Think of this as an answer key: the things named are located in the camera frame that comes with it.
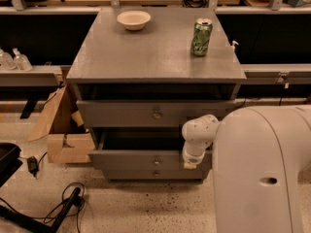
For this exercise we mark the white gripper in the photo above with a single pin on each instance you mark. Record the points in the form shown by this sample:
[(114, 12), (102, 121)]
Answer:
[(191, 158)]

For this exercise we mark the grey drawer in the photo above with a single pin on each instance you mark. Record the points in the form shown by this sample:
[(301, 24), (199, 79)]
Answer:
[(155, 175), (139, 148), (147, 114)]

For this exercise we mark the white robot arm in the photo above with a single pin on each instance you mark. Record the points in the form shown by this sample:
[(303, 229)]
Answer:
[(257, 154)]

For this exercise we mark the grey top drawer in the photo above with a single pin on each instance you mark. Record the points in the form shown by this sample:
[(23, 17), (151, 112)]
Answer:
[(147, 114)]

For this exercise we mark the grey bottom drawer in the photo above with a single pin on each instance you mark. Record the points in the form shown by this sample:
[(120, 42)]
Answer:
[(155, 175)]

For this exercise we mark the grey drawer cabinet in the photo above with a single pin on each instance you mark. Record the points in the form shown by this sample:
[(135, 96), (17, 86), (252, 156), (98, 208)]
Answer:
[(154, 64)]

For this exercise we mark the open cardboard box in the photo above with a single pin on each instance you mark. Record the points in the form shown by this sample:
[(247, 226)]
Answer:
[(60, 123)]

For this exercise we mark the small white pump bottle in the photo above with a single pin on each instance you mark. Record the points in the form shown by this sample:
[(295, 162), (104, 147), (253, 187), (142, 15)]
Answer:
[(235, 46)]

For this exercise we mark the grey bench right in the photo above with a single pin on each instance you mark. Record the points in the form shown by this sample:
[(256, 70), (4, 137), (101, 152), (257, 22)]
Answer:
[(277, 73)]

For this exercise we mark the grey bench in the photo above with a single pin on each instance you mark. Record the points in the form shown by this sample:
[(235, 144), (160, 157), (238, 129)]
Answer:
[(46, 75), (277, 73)]

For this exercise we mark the green soda can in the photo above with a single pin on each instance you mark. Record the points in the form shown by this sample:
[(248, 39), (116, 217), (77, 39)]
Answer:
[(201, 36)]

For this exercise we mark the white paper bowl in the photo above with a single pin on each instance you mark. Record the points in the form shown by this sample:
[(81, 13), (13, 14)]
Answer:
[(134, 20)]

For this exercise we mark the black power adapter left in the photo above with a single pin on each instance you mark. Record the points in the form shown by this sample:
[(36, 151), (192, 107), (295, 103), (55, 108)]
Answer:
[(33, 164)]

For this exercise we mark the grey bench left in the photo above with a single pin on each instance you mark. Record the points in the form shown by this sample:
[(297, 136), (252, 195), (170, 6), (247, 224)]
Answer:
[(46, 75)]

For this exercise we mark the black bin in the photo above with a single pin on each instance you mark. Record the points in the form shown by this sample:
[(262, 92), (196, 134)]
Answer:
[(9, 161)]

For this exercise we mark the clear sanitizer bottle right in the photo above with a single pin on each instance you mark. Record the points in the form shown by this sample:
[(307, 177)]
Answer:
[(21, 61)]

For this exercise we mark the clear sanitizer bottle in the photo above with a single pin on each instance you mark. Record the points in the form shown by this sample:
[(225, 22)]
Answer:
[(21, 61), (6, 60)]

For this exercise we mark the clear sanitizer bottle left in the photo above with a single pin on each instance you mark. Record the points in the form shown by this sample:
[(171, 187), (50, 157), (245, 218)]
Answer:
[(6, 60)]

